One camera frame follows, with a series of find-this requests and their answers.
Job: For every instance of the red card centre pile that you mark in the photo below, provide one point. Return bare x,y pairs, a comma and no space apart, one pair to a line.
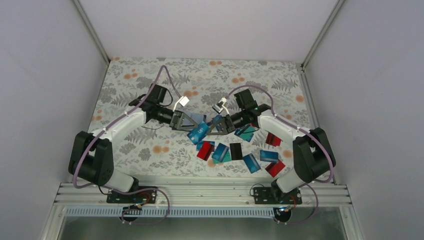
206,150

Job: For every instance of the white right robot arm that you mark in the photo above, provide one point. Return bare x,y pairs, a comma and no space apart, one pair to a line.
312,153

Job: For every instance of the blue card right of pile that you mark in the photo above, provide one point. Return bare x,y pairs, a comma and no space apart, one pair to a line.
251,163

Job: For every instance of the teal card in pile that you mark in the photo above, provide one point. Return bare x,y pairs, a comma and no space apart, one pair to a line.
225,159

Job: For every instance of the teal green card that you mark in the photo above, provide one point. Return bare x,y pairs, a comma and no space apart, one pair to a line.
247,136

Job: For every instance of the blue card with logo centre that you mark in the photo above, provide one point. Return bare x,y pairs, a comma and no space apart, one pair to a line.
199,145

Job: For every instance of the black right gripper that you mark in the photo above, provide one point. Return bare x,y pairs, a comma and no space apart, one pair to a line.
228,126

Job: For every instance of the blue card lower right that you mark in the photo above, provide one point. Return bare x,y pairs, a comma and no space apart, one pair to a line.
269,156

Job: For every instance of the aluminium rail frame front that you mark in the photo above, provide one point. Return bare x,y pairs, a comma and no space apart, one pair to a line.
186,191

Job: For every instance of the black card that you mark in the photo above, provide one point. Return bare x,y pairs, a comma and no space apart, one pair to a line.
236,151

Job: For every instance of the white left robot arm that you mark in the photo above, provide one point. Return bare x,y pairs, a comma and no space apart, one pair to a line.
92,155

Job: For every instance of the floral patterned table mat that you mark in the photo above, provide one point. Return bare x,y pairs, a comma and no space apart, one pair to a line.
157,150

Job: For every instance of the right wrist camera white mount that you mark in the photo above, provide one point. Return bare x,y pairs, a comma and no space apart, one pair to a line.
220,107

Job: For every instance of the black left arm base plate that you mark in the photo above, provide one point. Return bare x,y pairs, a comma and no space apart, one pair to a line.
145,197

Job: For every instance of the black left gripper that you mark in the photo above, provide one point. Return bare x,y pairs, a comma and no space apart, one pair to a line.
177,125

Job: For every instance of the grey slotted cable duct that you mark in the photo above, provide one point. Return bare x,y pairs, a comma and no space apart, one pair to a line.
174,212

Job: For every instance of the blue logo card front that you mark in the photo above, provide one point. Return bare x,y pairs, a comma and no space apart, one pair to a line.
197,134

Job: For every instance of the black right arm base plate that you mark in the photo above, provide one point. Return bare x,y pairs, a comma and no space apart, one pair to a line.
270,196

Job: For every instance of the blue striped card pile centre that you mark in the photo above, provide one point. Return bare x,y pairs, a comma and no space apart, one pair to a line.
220,151

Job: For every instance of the blue card under teal card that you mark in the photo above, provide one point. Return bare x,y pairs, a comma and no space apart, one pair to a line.
246,128

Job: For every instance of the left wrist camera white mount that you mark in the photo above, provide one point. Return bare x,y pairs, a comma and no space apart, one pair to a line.
182,101

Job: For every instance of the red card lower right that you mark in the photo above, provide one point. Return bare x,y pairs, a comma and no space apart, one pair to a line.
274,168

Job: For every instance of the blue denim card holder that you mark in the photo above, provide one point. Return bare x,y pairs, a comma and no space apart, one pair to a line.
196,117

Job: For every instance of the blue card with silver stripe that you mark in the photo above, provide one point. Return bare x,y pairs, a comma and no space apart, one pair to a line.
216,118

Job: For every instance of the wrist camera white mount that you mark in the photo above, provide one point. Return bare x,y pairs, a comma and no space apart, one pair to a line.
220,107
182,101

